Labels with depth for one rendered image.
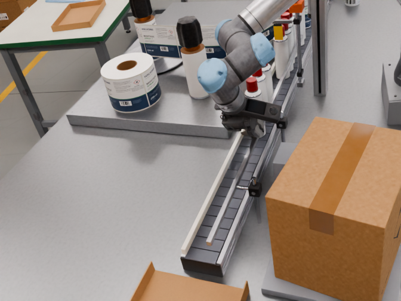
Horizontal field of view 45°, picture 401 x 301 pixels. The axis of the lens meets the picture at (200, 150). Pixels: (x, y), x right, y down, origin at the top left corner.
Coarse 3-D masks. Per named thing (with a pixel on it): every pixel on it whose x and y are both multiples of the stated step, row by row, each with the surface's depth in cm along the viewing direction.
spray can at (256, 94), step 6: (252, 78) 144; (246, 84) 144; (252, 84) 143; (246, 90) 146; (252, 90) 144; (258, 90) 145; (246, 96) 145; (252, 96) 144; (258, 96) 145; (264, 126) 153; (264, 132) 154
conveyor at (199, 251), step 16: (304, 48) 196; (272, 80) 181; (288, 80) 179; (272, 128) 160; (240, 144) 153; (240, 160) 147; (256, 160) 146; (224, 176) 142; (224, 192) 137; (240, 192) 136; (208, 208) 133; (208, 224) 128; (224, 224) 127; (224, 240) 123; (192, 256) 121; (208, 256) 120
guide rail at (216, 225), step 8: (296, 48) 180; (288, 64) 171; (280, 80) 164; (280, 88) 162; (272, 96) 157; (256, 144) 141; (248, 152) 136; (248, 160) 135; (240, 168) 131; (240, 176) 129; (232, 184) 127; (232, 192) 124; (224, 208) 120; (216, 224) 117; (216, 232) 116; (208, 240) 113
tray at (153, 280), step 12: (144, 276) 120; (156, 276) 123; (168, 276) 123; (180, 276) 122; (144, 288) 121; (156, 288) 120; (168, 288) 120; (180, 288) 119; (192, 288) 119; (204, 288) 118; (216, 288) 117; (228, 288) 117; (240, 288) 116; (132, 300) 116; (144, 300) 118; (156, 300) 118; (168, 300) 117; (180, 300) 116; (192, 300) 116; (204, 300) 115; (216, 300) 115; (228, 300) 114; (240, 300) 109
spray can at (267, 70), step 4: (268, 64) 156; (264, 68) 155; (268, 68) 155; (264, 72) 155; (268, 72) 156; (268, 76) 157; (268, 80) 157; (268, 84) 158; (272, 84) 160; (268, 88) 159; (272, 88) 161; (268, 92) 160; (272, 92) 161; (268, 96) 161; (268, 100) 162
